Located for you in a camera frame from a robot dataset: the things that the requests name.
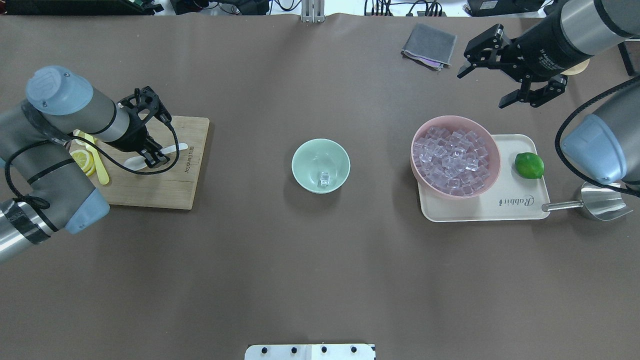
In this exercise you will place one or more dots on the single clear ice cube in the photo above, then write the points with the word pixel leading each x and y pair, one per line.
pixel 324 179

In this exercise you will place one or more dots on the pink bowl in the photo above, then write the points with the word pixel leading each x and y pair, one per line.
pixel 453 122

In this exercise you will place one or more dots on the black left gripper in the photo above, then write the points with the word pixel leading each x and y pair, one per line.
pixel 131 137

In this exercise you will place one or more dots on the cream rectangular tray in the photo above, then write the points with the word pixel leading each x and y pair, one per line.
pixel 511 197

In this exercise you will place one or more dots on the pile of clear ice cubes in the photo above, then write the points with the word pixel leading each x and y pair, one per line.
pixel 453 161

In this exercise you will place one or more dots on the lemon slice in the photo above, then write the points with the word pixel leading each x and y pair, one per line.
pixel 85 161

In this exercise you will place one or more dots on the green lime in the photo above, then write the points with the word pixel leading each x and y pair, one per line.
pixel 529 165

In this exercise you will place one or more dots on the mint green bowl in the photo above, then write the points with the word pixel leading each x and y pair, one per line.
pixel 320 155

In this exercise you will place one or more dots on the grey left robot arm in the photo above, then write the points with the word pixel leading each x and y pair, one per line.
pixel 50 191

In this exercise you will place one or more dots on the wooden cutting board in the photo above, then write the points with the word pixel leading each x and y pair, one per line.
pixel 172 189

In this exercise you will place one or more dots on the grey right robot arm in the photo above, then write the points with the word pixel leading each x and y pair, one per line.
pixel 598 141

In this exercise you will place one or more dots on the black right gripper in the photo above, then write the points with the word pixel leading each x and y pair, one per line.
pixel 541 51

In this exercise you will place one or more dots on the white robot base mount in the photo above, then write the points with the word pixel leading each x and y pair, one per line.
pixel 313 351

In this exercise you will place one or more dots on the white ceramic spoon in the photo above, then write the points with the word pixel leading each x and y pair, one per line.
pixel 138 163

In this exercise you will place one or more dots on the grey folded cloth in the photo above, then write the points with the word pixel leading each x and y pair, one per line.
pixel 430 46

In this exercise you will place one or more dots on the yellow plastic knife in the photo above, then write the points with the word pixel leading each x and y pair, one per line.
pixel 89 142

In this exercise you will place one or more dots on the steel ice scoop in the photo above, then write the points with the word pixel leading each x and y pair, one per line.
pixel 594 203

